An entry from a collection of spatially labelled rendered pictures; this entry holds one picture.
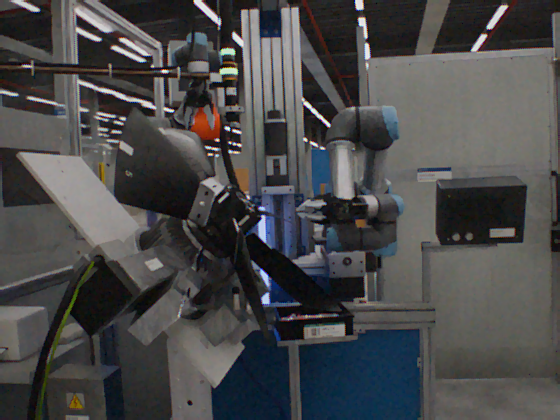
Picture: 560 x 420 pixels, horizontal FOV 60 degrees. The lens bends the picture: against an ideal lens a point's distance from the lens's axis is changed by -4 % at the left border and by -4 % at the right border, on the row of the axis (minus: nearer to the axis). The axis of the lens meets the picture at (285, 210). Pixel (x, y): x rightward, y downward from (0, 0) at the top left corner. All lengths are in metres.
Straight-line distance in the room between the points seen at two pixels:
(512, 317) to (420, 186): 0.97
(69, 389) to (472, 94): 2.64
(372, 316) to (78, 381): 0.91
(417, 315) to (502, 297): 1.62
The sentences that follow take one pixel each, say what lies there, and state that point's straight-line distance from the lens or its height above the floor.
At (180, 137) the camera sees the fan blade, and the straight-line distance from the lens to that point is 1.40.
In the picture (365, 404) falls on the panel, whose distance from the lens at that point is 1.79.
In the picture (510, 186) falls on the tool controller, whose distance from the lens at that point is 1.62.
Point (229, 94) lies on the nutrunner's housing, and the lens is 1.31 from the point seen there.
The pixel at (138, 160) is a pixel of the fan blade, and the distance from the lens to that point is 1.02.
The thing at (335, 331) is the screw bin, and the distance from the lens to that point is 1.47.
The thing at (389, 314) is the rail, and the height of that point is 0.83.
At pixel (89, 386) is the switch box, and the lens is 1.25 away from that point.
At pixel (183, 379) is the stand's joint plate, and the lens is 1.25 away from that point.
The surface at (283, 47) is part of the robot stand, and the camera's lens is 2.25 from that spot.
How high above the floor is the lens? 1.26
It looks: 3 degrees down
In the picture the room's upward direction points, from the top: 3 degrees counter-clockwise
